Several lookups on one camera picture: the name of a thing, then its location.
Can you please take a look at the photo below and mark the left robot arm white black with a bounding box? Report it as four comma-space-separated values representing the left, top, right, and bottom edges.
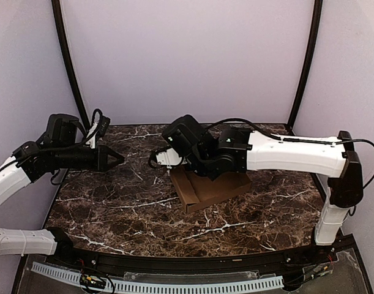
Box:
0, 109, 124, 256

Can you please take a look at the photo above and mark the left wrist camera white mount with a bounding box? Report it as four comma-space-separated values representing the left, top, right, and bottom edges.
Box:
83, 108, 111, 149

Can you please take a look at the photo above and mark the left black frame post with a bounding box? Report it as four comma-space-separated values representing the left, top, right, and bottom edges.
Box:
51, 0, 89, 129

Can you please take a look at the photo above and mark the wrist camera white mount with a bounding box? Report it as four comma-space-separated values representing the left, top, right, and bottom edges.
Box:
83, 108, 111, 149
148, 146, 186, 169

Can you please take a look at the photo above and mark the white slotted cable duct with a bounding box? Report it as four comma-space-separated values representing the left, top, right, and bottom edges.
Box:
31, 262, 284, 293

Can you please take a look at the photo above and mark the left small circuit board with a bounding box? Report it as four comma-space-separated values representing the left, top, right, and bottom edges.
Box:
79, 274, 107, 290

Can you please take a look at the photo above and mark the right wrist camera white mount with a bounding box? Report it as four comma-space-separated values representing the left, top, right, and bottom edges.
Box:
148, 146, 186, 169

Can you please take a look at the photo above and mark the black frame post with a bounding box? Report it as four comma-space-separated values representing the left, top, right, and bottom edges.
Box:
51, 0, 89, 129
286, 0, 323, 130

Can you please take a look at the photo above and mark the black front frame rail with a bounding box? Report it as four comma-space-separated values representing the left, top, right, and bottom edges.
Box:
46, 240, 341, 276

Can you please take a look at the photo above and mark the brown cardboard box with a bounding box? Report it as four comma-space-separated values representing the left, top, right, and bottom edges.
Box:
170, 167, 251, 214

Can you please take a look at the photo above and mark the right black frame post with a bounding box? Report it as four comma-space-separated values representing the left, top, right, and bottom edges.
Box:
286, 0, 323, 130

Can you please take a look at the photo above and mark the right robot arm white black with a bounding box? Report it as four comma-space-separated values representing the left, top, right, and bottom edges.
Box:
155, 115, 367, 246

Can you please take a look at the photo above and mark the right small circuit board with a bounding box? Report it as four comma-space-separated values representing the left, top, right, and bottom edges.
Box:
304, 265, 332, 281

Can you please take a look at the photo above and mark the small circuit board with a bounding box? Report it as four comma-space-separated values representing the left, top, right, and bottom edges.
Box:
79, 274, 107, 290
304, 265, 332, 281

